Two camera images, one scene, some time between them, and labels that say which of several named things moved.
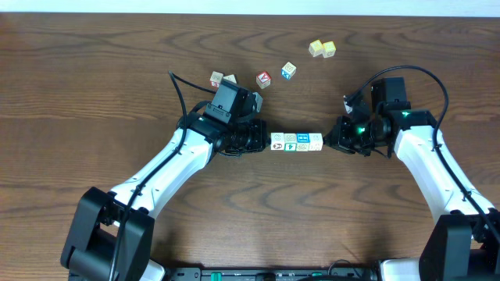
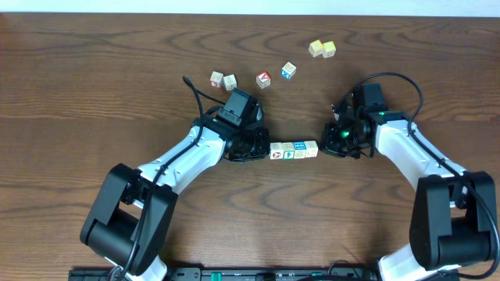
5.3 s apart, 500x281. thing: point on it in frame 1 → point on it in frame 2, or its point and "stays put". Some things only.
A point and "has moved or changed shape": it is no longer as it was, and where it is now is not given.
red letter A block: [263, 80] stays put
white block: [277, 141] → [276, 152]
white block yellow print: [316, 142] has moved or changed shape
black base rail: [272, 273] stays put
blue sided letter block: [288, 70] stays put
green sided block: [290, 141] → [288, 152]
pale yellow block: [316, 48] stays put
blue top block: [303, 140] → [299, 151]
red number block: [216, 80] stays put
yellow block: [329, 49] stays put
